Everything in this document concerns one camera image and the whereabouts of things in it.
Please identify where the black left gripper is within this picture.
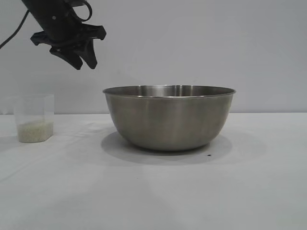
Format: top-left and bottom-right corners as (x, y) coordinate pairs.
(21, 0), (106, 71)

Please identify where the clear plastic measuring cup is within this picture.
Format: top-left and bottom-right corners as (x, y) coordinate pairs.
(1, 93), (55, 144)

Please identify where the stainless steel mixing bowl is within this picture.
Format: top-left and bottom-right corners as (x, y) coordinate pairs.
(102, 84), (237, 152)

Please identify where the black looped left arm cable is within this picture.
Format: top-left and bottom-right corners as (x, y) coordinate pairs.
(71, 0), (93, 21)

